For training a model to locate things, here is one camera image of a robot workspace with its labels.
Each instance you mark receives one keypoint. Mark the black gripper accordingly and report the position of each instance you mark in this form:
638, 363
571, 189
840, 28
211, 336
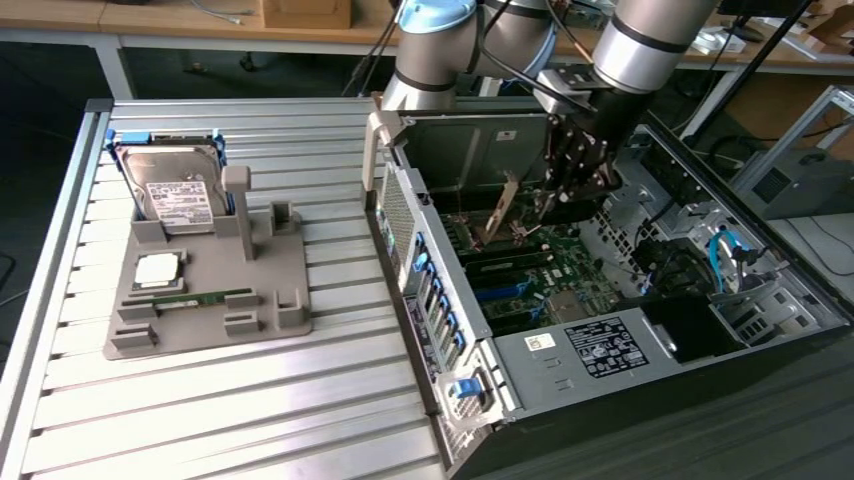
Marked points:
617, 115

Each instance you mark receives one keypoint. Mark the graphics card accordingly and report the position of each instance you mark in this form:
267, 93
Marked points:
499, 210

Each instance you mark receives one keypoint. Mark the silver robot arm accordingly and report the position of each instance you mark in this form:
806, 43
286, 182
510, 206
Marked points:
434, 50

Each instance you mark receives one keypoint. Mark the white box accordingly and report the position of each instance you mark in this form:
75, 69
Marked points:
723, 42

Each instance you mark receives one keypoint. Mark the open black PC case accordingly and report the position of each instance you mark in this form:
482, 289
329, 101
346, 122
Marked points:
467, 150

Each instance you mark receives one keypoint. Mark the black stand pole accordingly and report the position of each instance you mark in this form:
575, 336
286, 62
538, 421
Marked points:
766, 50

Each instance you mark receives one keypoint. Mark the grey machine housing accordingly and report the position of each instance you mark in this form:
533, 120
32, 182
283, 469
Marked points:
801, 185

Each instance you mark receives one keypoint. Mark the black monitor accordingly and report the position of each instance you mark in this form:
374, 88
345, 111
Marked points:
768, 5

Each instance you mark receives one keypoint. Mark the green motherboard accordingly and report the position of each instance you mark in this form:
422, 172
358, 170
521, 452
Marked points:
567, 270

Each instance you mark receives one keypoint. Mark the black RAM slot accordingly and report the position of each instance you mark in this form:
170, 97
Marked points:
507, 257
514, 270

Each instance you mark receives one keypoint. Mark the wooden desk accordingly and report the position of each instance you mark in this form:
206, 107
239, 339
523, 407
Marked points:
830, 61
67, 20

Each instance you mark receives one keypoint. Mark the chipset heatsink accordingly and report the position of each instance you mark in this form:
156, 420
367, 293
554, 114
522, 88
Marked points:
567, 306

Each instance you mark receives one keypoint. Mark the blue expansion slot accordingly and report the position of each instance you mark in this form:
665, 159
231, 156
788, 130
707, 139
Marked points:
503, 292

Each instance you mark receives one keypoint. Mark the blue slot clip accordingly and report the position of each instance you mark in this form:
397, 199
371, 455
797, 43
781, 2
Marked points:
438, 287
446, 310
454, 330
461, 349
421, 255

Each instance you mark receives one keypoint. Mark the cardboard box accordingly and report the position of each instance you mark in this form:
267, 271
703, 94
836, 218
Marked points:
307, 12

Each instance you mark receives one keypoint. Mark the grey power supply unit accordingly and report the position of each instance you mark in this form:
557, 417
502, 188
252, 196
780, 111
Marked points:
534, 370

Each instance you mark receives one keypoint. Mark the blue case latch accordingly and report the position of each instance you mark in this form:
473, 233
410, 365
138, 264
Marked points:
465, 390

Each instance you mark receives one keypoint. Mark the hard disk with blue carrier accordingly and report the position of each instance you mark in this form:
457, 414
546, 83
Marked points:
167, 200

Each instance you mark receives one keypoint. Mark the green RAM stick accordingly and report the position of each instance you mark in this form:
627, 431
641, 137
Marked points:
194, 298

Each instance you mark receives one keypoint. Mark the grey parts rack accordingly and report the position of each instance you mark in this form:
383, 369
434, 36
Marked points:
200, 325

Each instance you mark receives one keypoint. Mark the silver CPU chip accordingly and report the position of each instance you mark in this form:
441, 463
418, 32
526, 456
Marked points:
156, 272

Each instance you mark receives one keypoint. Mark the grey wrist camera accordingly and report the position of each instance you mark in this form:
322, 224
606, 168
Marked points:
563, 87

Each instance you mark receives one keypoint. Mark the aluminium profile frame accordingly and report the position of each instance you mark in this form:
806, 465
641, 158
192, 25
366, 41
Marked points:
824, 107

